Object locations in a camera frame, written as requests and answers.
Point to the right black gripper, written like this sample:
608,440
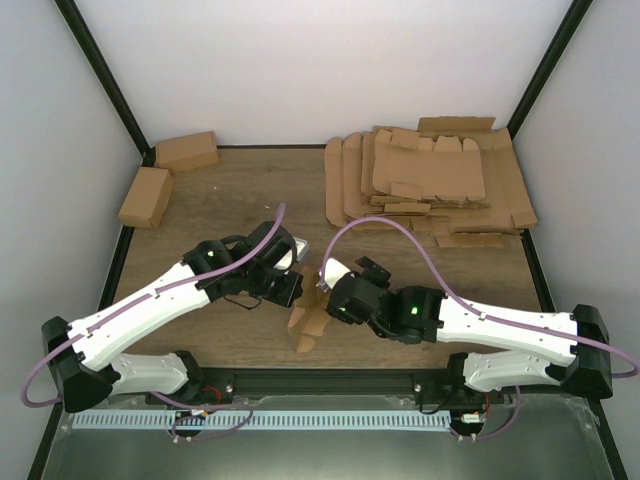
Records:
374,272

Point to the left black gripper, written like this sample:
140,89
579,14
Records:
288,294

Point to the cardboard box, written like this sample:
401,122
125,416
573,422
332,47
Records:
308,318
186,153
147,198

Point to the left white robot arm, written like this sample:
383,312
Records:
89,359

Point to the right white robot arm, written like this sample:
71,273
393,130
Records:
531,348

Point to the stack of flat cardboard blanks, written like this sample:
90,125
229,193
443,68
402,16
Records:
455,177

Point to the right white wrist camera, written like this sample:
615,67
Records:
331,273

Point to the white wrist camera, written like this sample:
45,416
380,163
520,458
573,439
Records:
294,255
331,273

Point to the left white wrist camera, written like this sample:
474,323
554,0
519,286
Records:
294,255

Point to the black aluminium frame rail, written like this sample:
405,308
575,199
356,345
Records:
422,387

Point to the light blue slotted cable duct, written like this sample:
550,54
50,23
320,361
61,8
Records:
265,421

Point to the right black frame post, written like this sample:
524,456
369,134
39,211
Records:
561,39

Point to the black frame post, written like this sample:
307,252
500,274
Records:
100,67
561,39

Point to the left black frame post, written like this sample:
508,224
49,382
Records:
100,67

